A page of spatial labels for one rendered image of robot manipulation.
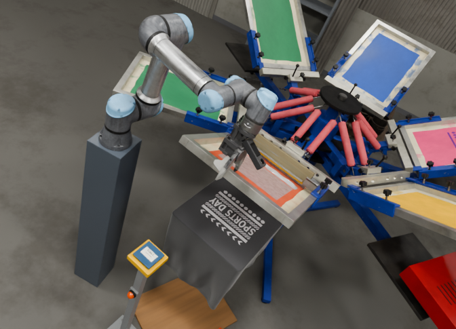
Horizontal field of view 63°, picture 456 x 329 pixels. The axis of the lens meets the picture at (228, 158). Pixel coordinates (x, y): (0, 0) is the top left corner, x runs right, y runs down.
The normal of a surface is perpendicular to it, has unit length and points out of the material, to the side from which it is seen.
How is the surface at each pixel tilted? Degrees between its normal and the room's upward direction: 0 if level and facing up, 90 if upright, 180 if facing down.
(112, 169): 90
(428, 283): 0
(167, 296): 0
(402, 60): 32
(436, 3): 90
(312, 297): 0
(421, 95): 90
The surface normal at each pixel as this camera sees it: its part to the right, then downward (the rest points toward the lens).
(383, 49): -0.04, -0.38
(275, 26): 0.46, -0.22
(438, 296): 0.31, -0.70
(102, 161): -0.37, 0.53
